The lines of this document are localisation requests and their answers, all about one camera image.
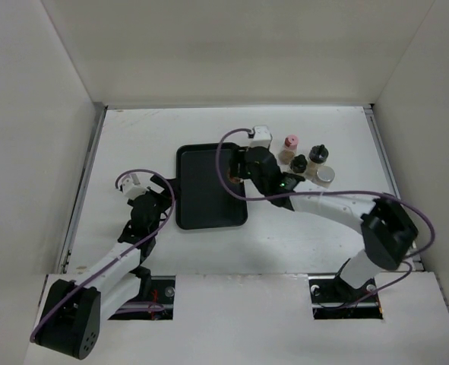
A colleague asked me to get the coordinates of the red-label white-lid jar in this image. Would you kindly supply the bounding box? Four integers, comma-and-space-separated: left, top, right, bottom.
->
227, 171, 242, 185

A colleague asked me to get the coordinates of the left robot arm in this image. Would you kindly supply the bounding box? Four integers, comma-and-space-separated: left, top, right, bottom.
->
30, 169, 179, 360

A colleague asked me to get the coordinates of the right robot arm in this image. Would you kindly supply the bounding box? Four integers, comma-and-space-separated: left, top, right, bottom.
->
228, 147, 418, 301

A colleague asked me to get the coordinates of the black rectangular tray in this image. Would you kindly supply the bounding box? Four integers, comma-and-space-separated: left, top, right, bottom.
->
175, 142, 248, 230

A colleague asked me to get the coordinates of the pink-cap spice bottle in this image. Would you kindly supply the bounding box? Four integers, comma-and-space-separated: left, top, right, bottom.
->
278, 135, 299, 164

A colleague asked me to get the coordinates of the black-cap spice bottle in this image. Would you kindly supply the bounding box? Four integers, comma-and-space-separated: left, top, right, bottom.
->
289, 154, 308, 175

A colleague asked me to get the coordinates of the black-knob grinder bottle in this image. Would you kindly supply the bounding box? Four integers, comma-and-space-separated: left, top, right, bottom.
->
305, 144, 329, 178

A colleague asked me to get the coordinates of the silver-lid blue-label jar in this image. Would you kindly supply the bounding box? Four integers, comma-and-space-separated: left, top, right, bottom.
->
313, 166, 336, 188

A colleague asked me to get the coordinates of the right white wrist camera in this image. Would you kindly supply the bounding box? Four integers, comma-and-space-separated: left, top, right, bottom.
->
249, 125, 273, 149

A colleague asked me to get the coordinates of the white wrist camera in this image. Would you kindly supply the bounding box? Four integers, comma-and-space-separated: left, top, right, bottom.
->
249, 125, 273, 149
118, 173, 147, 200

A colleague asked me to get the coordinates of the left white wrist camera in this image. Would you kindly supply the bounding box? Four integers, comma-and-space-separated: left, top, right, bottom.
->
118, 173, 147, 200

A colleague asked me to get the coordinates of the left metal side rail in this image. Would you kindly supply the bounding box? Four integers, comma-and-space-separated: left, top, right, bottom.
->
54, 102, 108, 274

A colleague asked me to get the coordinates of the metal side rail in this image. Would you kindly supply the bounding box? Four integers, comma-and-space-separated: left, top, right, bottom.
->
54, 102, 108, 274
363, 103, 416, 248

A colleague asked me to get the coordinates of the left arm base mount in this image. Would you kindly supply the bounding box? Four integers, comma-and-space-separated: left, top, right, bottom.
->
108, 266, 176, 321

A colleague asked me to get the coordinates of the right metal side rail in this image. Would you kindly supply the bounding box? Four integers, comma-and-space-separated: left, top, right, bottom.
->
363, 103, 416, 248

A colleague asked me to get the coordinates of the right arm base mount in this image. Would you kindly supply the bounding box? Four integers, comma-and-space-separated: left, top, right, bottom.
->
308, 275, 383, 320

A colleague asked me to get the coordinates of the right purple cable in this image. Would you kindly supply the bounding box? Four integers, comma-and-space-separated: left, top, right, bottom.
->
215, 127, 437, 301

